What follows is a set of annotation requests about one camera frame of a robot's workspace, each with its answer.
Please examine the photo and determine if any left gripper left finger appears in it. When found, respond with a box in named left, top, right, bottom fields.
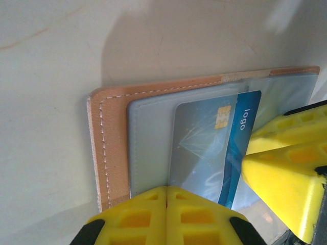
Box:
left=70, top=185, right=168, bottom=245

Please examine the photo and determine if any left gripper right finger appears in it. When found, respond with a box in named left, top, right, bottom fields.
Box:
left=166, top=185, right=265, bottom=245

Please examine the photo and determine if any blue credit card white logo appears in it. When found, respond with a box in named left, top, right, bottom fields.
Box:
left=168, top=89, right=263, bottom=211

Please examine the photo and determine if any pink leather card holder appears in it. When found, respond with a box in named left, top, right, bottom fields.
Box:
left=86, top=65, right=321, bottom=230

